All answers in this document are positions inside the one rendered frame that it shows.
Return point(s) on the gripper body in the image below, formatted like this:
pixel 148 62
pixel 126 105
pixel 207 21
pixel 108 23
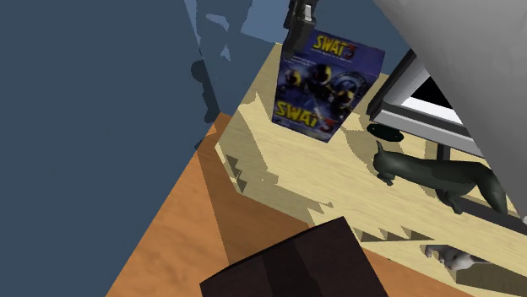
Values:
pixel 297 33

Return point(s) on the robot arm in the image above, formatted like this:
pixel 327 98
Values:
pixel 473 61

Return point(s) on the blue printed game box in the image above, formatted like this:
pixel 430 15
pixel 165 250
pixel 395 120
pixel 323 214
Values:
pixel 325 82

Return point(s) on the grey computer monitor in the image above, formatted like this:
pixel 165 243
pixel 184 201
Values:
pixel 416 111

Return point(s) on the pale wooden desk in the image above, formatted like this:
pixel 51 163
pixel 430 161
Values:
pixel 329 177

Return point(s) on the dark green animal figure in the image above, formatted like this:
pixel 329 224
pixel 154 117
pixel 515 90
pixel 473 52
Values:
pixel 436 172

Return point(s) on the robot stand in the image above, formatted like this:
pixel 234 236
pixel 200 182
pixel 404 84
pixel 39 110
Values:
pixel 304 263

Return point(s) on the white animal figure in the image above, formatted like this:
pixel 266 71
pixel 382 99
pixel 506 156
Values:
pixel 455 258

